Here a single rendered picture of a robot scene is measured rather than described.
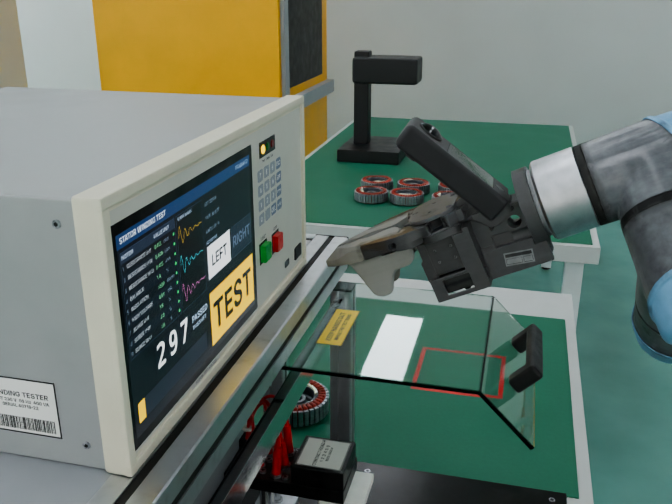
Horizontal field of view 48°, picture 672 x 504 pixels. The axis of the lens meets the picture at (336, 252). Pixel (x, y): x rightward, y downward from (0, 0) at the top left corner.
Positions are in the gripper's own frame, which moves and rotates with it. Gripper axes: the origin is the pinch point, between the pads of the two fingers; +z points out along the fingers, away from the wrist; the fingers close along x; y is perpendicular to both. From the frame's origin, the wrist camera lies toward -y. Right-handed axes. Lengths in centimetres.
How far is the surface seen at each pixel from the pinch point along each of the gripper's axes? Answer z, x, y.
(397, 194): 36, 162, 28
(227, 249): 5.7, -9.5, -5.9
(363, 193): 46, 161, 23
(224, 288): 7.1, -10.6, -2.9
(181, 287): 5.6, -18.9, -6.0
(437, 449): 11, 32, 43
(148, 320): 5.7, -24.3, -5.7
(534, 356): -13.2, 6.8, 20.0
